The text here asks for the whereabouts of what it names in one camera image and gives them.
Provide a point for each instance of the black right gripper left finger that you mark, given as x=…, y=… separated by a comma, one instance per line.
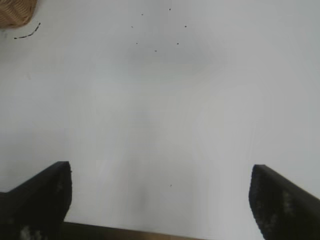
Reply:
x=37, y=200

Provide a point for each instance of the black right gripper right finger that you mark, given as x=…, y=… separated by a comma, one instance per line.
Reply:
x=287, y=207

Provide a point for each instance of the brown woven wicker basket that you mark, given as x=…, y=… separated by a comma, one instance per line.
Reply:
x=15, y=12

